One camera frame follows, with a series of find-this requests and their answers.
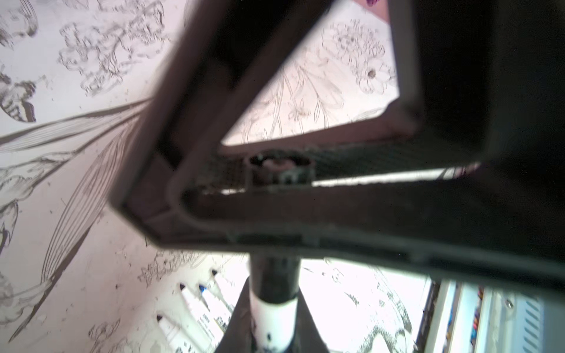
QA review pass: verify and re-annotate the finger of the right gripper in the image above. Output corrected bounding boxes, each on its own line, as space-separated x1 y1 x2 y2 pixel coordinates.
109 1 419 247
168 164 564 282

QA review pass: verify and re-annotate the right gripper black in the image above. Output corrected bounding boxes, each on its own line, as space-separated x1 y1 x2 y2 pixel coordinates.
388 0 565 177

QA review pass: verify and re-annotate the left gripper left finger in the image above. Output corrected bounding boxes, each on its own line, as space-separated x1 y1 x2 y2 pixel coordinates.
215 278 255 353

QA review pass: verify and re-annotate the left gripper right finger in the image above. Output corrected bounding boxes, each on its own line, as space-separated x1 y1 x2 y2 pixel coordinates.
291 291 329 353

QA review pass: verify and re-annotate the white vented cable duct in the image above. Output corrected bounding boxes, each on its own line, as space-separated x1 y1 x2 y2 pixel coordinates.
512 295 544 353

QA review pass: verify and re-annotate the aluminium front rail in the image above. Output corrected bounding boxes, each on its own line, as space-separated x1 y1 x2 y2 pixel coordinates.
414 277 565 353

